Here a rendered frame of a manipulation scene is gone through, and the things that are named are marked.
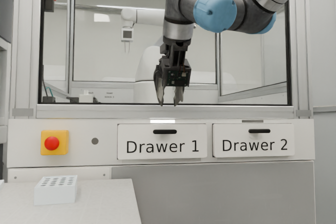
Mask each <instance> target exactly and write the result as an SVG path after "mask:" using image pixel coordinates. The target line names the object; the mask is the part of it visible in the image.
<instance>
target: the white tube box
mask: <svg viewBox="0 0 336 224"><path fill-rule="evenodd" d="M77 183H78V175H63V176H43V177H42V179H41V180H40V181H39V182H38V184H37V185H36V186H35V187H34V200H33V205H34V206H41V205H55V204H69V203H75V199H76V194H77Z"/></svg>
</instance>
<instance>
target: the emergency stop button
mask: <svg viewBox="0 0 336 224"><path fill-rule="evenodd" d="M59 144H60V142H59V140H58V138H57V137H55V136H50V137H48V138H47V139H46V140H45V142H44V146H45V148H46V149H47V150H49V151H53V150H56V149H57V148H58V147H59Z"/></svg>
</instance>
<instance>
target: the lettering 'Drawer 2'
mask: <svg viewBox="0 0 336 224"><path fill-rule="evenodd" d="M283 140H284V141H285V144H284V146H283V147H282V148H281V150H288V149H287V148H284V147H285V145H286V144H287V140H286V139H281V141H283ZM225 141H228V142H229V143H230V148H229V149H226V150H225ZM263 143H266V145H263ZM272 143H275V142H270V150H272ZM236 144H239V142H237V143H235V142H234V151H236ZM240 144H245V145H242V146H241V147H240V150H241V151H245V150H246V151H247V144H246V143H245V142H241V143H240ZM249 145H250V149H251V151H252V150H253V147H254V146H255V150H256V151H257V150H258V146H259V142H258V143H257V147H256V144H255V142H253V145H252V146H251V143H250V142H249ZM242 147H245V149H242ZM263 147H268V143H267V142H262V144H261V149H262V150H264V151H266V150H268V148H267V149H263ZM231 148H232V143H231V141H229V140H223V151H229V150H230V149H231Z"/></svg>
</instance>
